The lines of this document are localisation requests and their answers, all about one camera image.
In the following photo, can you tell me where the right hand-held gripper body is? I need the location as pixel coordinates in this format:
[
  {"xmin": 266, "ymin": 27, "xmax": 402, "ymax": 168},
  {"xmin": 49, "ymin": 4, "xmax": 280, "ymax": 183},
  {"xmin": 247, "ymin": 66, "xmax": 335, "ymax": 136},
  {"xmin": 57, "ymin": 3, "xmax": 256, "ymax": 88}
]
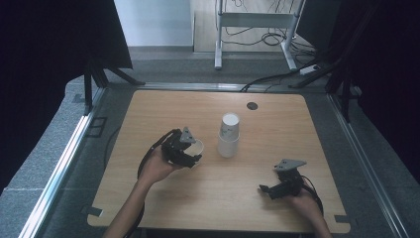
[{"xmin": 267, "ymin": 159, "xmax": 313, "ymax": 200}]

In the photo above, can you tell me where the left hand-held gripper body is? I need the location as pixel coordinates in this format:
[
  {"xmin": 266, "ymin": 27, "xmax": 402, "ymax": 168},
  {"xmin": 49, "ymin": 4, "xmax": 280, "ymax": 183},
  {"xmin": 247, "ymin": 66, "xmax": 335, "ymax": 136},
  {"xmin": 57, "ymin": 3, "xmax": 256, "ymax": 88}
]
[{"xmin": 160, "ymin": 126, "xmax": 200, "ymax": 169}]

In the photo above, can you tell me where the person's right hand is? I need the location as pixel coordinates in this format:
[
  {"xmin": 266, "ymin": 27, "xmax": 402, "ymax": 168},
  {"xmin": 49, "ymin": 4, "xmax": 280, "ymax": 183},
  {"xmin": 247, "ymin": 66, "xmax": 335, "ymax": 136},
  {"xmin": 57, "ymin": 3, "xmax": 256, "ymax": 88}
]
[{"xmin": 285, "ymin": 189, "xmax": 321, "ymax": 220}]

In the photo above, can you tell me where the person's left hand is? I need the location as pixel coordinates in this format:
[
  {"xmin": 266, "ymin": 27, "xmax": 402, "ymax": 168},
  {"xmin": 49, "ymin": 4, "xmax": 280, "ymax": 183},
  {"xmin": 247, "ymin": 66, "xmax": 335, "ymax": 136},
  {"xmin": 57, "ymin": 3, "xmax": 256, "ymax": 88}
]
[{"xmin": 138, "ymin": 145, "xmax": 184, "ymax": 186}]

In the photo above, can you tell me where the black tape rectangle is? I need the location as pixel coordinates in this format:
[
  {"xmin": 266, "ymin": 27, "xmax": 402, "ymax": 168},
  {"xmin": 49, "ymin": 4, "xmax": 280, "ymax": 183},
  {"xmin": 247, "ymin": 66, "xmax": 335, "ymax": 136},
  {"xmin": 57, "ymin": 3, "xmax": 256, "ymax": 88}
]
[{"xmin": 85, "ymin": 116, "xmax": 108, "ymax": 139}]

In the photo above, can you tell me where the black tripod stand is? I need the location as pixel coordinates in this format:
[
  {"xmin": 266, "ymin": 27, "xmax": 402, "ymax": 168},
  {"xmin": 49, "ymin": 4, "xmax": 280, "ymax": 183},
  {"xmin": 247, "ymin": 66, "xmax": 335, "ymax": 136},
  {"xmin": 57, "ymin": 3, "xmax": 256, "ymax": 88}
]
[{"xmin": 82, "ymin": 62, "xmax": 147, "ymax": 117}]

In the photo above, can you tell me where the black metal stand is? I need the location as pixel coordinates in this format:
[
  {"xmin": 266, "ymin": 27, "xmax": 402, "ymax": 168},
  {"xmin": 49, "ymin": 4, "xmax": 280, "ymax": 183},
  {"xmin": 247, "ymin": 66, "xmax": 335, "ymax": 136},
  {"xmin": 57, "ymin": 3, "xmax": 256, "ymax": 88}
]
[{"xmin": 288, "ymin": 6, "xmax": 377, "ymax": 124}]

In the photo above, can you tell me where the white power strip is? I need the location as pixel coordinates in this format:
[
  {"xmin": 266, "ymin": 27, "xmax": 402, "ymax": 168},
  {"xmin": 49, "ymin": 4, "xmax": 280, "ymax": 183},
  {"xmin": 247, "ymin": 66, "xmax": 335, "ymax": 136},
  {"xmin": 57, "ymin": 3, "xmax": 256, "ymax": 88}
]
[{"xmin": 298, "ymin": 63, "xmax": 321, "ymax": 76}]

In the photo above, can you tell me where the white metal stand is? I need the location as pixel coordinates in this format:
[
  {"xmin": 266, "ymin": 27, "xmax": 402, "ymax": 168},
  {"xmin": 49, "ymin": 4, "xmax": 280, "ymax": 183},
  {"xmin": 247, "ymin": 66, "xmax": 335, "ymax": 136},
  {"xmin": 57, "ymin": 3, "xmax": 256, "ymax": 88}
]
[{"xmin": 213, "ymin": 0, "xmax": 307, "ymax": 71}]

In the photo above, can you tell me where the black curtain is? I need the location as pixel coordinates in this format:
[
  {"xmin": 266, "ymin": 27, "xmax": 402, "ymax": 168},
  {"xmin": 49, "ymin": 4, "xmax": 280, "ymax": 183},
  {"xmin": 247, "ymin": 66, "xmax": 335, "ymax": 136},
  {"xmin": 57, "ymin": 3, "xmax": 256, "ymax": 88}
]
[
  {"xmin": 296, "ymin": 0, "xmax": 420, "ymax": 182},
  {"xmin": 0, "ymin": 0, "xmax": 134, "ymax": 196}
]

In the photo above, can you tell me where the left hand-held gripper black cable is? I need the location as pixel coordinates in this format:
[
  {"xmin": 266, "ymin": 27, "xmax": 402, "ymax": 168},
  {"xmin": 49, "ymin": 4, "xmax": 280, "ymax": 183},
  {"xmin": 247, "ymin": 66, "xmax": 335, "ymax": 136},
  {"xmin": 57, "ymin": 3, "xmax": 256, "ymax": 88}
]
[{"xmin": 123, "ymin": 128, "xmax": 183, "ymax": 238}]

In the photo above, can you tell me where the hand-held gripper black cable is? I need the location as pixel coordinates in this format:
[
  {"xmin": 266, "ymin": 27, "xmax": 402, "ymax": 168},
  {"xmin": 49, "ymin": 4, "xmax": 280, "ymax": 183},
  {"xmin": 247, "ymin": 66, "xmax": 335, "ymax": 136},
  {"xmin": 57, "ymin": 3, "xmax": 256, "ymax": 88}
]
[
  {"xmin": 299, "ymin": 174, "xmax": 325, "ymax": 216},
  {"xmin": 123, "ymin": 128, "xmax": 183, "ymax": 238}
]

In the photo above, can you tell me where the right hand-held gripper black cable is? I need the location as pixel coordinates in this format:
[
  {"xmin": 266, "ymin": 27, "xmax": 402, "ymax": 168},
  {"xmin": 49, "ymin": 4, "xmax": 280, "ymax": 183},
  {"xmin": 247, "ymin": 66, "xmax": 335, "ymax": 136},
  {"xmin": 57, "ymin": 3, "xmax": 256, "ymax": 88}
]
[{"xmin": 299, "ymin": 174, "xmax": 325, "ymax": 216}]

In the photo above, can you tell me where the aluminium rail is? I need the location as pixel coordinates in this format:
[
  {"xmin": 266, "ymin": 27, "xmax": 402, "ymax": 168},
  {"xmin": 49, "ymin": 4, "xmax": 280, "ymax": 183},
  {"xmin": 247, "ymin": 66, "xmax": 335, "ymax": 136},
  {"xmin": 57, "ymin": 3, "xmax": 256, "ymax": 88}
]
[
  {"xmin": 18, "ymin": 86, "xmax": 107, "ymax": 238},
  {"xmin": 326, "ymin": 93, "xmax": 410, "ymax": 238}
]

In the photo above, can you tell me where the thick black floor cable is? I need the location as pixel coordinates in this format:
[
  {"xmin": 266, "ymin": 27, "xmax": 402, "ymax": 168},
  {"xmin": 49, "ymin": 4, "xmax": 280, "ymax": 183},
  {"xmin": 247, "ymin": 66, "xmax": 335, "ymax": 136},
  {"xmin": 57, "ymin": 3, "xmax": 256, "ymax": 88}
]
[{"xmin": 240, "ymin": 59, "xmax": 319, "ymax": 93}]

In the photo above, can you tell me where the coiled black floor cable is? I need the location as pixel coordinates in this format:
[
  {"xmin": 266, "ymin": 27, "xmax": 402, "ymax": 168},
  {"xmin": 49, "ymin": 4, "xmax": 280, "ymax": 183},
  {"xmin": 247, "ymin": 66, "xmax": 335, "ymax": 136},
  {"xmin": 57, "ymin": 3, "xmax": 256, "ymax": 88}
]
[{"xmin": 221, "ymin": 26, "xmax": 318, "ymax": 58}]

